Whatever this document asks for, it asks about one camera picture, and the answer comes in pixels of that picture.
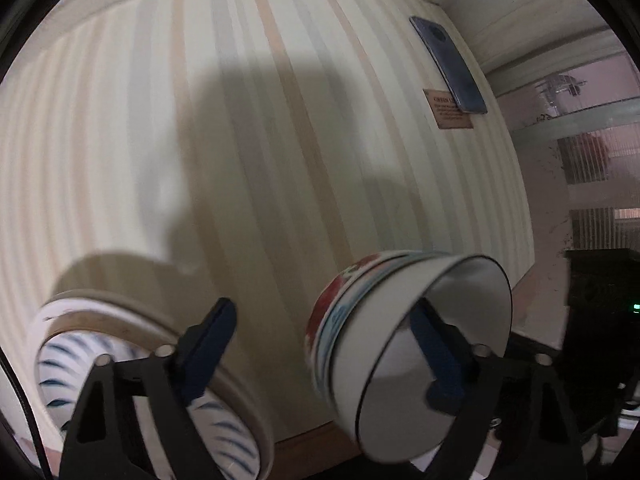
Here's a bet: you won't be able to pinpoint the white plate grey flower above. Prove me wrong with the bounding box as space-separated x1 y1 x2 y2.
27 290 274 479

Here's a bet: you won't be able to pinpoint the white bowl black rim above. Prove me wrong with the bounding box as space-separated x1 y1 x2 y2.
312 252 512 463

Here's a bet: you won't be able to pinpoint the white bowl blue orange dots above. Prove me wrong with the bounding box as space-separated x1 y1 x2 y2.
314 251 452 396

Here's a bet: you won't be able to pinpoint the white plate blue leaf pattern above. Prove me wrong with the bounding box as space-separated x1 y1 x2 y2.
36 330 270 479

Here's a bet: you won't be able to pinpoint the brown label card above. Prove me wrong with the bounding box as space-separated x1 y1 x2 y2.
423 89 473 130

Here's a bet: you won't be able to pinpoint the blue smartphone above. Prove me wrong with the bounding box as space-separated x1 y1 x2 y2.
409 15 488 115

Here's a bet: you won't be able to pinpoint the striped table mat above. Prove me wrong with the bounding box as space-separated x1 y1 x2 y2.
1 0 534 439

